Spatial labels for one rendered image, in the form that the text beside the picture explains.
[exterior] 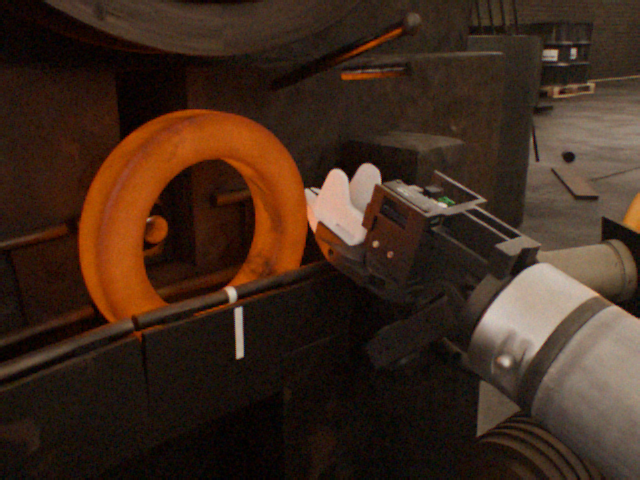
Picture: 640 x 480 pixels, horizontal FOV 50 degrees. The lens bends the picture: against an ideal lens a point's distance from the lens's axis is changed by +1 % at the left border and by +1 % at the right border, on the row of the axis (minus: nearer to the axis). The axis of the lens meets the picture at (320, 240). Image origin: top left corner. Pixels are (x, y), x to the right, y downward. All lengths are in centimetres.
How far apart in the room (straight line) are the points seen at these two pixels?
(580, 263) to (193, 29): 41
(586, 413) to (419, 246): 15
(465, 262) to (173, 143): 21
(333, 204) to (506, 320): 18
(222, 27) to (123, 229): 15
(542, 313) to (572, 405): 6
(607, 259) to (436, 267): 24
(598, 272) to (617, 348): 26
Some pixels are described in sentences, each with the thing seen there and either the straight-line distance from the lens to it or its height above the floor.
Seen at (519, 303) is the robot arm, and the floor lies 73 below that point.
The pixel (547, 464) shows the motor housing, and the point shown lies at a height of 52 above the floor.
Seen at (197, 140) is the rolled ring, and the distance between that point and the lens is 49.
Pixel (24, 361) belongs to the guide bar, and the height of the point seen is 71.
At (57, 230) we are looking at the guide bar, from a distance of 52.
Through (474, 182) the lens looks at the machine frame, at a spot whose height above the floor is 72.
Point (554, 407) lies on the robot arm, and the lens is 44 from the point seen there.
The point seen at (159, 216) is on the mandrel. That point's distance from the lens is 59.
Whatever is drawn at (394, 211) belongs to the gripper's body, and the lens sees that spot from 51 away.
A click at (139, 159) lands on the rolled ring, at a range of 46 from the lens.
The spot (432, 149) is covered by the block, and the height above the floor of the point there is 80.
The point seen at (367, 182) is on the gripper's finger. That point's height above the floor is 78.
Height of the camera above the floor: 89
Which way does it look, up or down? 17 degrees down
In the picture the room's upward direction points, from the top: straight up
